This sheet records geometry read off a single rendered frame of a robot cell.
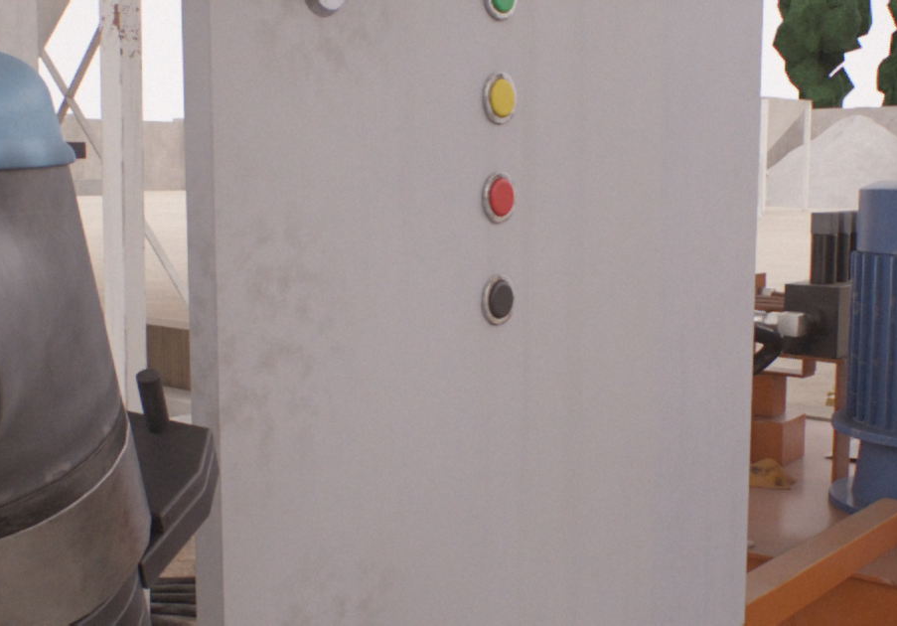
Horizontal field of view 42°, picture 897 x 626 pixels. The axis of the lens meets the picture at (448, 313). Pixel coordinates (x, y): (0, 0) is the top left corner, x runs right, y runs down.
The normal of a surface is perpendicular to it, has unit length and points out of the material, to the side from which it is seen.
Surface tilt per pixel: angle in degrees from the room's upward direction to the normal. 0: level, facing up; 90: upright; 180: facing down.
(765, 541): 0
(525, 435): 90
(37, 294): 88
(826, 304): 90
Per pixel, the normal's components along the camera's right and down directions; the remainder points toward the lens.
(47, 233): 0.98, 0.01
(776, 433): -0.59, 0.10
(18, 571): 0.51, 0.43
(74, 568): 0.70, 0.34
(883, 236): -0.89, 0.05
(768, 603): 0.76, 0.07
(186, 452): -0.04, -0.85
